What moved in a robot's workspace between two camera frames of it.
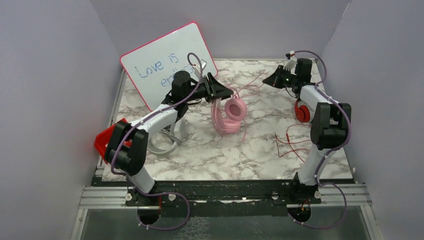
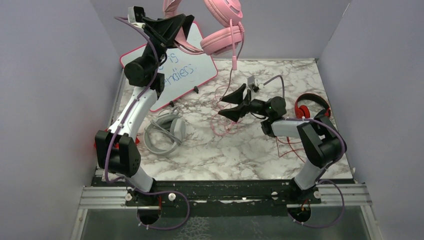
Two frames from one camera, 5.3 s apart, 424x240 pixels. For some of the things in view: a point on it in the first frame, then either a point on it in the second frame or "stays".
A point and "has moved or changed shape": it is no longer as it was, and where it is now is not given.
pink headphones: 227,118 has moved or changed shape
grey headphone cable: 176,139 stays
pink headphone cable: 254,83 -> 226,128
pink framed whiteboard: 151,67 stays
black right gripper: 274,80 -> 233,113
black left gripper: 220,91 -> 164,30
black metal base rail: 241,198 stays
